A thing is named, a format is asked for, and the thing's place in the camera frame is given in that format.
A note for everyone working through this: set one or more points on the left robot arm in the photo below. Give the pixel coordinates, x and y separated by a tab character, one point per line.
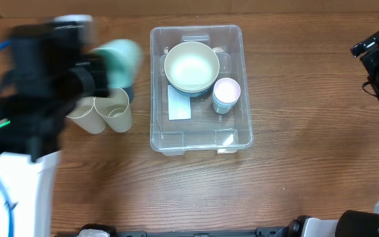
29	155

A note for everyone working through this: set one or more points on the mint green small cup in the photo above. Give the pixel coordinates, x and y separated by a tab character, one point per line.
123	58

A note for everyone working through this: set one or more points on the pink small cup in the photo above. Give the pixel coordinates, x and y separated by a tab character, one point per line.
227	90

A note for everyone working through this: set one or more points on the cream bowl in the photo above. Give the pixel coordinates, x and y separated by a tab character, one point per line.
191	84
193	59

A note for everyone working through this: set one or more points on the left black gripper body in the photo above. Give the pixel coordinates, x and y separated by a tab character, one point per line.
79	81

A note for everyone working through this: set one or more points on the white paper label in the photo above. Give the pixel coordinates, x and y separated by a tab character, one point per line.
179	107

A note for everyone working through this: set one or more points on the dark blue tall cup right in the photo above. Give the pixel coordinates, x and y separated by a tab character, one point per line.
130	92

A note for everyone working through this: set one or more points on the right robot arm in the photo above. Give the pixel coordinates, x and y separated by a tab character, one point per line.
351	222

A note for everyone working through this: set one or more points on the grey small cup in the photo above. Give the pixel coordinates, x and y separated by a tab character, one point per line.
221	109

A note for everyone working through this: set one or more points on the light blue small cup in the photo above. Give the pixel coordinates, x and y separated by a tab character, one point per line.
218	103

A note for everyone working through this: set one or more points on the beige tall cup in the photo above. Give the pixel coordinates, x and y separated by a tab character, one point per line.
86	116
115	110

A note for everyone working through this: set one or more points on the blue bowl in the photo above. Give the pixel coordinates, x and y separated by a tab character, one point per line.
192	94

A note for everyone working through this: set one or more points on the clear plastic storage bin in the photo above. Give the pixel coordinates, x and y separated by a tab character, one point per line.
206	129

